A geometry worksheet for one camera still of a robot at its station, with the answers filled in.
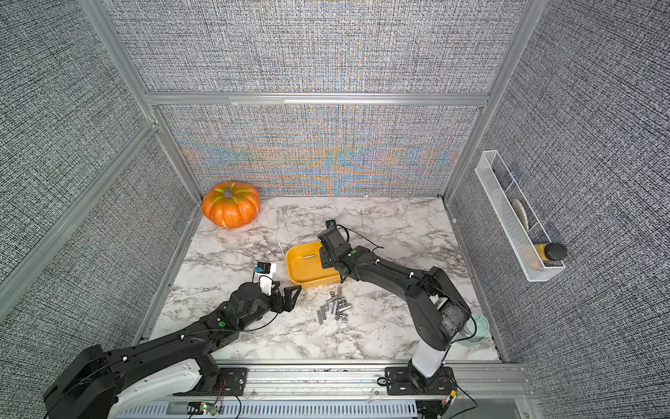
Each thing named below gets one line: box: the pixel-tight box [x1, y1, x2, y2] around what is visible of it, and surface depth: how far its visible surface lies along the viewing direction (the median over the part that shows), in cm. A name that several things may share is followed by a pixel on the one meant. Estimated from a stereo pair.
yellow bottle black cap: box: [534, 242, 568, 262], surface depth 63 cm
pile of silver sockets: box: [316, 290, 353, 325], surface depth 89 cm
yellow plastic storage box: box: [286, 241, 342, 289], surface depth 99 cm
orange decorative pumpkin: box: [202, 181, 261, 229], surface depth 105 cm
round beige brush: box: [512, 199, 529, 231], surface depth 71 cm
